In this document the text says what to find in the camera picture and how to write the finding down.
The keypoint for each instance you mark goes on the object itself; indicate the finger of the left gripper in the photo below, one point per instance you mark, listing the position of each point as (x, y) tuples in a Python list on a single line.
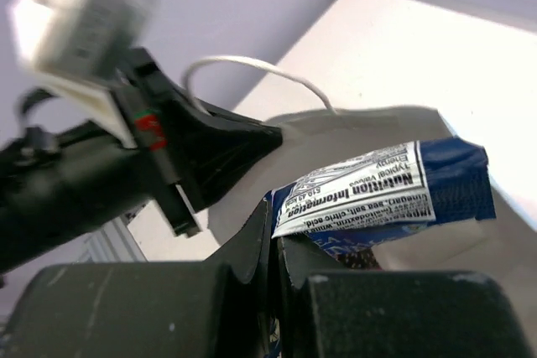
[(216, 149)]

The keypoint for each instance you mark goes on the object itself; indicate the dark blue snack bar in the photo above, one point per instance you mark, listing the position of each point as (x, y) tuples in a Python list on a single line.
[(349, 207)]

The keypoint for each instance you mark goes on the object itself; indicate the aluminium front rail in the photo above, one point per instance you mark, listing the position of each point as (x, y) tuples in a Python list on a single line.
[(114, 242)]

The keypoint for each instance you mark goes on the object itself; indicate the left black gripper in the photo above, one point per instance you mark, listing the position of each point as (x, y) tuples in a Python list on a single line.
[(55, 188)]

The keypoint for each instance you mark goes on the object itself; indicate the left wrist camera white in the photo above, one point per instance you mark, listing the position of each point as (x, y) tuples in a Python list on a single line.
[(73, 47)]

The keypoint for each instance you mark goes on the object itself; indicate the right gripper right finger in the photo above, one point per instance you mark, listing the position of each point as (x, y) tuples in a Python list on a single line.
[(328, 310)]

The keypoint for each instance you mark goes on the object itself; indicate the light blue paper bag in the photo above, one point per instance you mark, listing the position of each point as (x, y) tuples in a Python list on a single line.
[(316, 138)]

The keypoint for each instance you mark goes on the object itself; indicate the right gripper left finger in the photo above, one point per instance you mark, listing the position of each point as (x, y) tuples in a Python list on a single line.
[(211, 308)]

